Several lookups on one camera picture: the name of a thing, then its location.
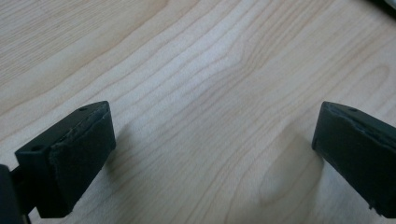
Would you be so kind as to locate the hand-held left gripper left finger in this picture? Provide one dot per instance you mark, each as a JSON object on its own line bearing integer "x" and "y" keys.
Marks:
{"x": 71, "y": 158}

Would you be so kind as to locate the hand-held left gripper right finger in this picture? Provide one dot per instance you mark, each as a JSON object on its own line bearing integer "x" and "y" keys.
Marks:
{"x": 361, "y": 155}

